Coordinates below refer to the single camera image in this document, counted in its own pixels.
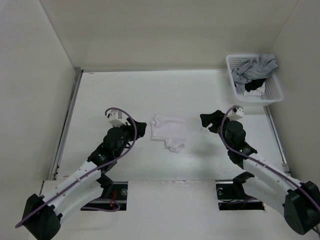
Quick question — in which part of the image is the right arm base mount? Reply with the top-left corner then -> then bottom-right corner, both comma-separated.
215,181 -> 265,211

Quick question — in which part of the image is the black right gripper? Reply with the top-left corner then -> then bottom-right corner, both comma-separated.
199,109 -> 235,150

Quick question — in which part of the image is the black tank top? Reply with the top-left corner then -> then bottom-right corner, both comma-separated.
244,78 -> 266,92

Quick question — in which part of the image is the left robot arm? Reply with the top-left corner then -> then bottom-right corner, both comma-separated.
20,118 -> 147,240

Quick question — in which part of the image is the grey tank top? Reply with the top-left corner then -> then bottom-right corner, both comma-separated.
231,54 -> 279,93

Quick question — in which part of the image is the white garment in basket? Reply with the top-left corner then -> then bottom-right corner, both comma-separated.
243,85 -> 265,98

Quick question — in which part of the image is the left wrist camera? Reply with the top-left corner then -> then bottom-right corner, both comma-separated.
104,108 -> 127,128

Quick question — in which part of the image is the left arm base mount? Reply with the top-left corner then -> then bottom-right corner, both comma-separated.
80,181 -> 129,212

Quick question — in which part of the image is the white plastic laundry basket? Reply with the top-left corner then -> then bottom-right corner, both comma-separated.
225,54 -> 284,107

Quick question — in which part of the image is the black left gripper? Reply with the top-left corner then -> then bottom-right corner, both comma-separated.
113,117 -> 146,158

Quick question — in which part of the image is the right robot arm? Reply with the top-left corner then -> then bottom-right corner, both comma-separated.
200,105 -> 320,235

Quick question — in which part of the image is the white tank top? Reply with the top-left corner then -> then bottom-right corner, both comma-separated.
150,115 -> 187,154

